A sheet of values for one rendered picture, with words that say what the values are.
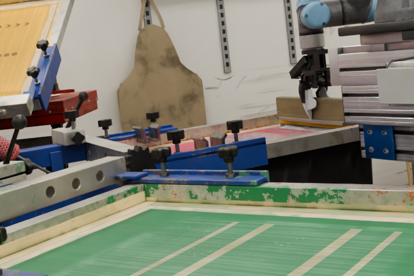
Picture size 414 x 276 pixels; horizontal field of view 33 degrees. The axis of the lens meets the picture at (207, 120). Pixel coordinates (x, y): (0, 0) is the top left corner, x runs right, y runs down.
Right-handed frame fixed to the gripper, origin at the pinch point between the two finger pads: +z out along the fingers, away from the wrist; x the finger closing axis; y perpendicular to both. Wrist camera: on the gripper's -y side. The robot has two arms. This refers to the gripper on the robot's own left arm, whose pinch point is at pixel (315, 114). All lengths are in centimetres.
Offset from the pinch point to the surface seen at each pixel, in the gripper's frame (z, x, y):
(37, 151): -3, -87, 3
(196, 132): 2.6, -29.4, -25.7
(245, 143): 0, -42, 30
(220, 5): -49, 74, -199
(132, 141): 2, -52, -26
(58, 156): -1, -82, 4
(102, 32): -40, -1, -200
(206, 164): 4, -53, 30
